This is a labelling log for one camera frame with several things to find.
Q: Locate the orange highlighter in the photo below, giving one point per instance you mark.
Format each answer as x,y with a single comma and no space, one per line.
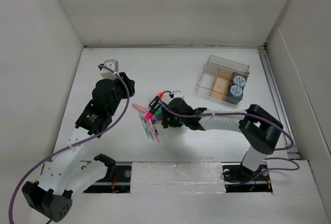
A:
155,100

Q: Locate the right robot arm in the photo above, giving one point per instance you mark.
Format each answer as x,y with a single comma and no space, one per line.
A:
261,130

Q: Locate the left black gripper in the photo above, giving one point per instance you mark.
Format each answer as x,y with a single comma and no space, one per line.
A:
130,84

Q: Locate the aluminium side rail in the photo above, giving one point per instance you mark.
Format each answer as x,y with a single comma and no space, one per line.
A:
293,152

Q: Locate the blue gel pen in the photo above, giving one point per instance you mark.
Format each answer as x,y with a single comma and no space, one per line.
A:
154,126

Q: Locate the blue glue jar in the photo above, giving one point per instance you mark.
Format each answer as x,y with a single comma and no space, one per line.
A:
235,94
238,79

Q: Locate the green gel pen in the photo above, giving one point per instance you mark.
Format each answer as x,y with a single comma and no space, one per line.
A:
146,127

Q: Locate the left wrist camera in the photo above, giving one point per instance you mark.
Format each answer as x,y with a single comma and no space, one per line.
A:
109,69

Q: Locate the pink highlighter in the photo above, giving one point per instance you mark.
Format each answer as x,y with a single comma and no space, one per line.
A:
151,112

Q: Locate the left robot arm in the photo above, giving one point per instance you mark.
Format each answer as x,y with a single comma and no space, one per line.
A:
53,193

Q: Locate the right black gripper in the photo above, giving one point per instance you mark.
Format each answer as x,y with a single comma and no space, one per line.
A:
165,119

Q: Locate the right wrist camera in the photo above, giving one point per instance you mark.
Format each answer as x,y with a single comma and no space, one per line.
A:
176,94

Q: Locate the clear plastic organizer box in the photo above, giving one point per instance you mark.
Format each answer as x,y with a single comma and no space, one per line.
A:
215,79

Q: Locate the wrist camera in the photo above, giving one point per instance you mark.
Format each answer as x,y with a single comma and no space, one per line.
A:
109,69
176,94

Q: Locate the green highlighter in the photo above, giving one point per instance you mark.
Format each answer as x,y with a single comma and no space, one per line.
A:
158,112

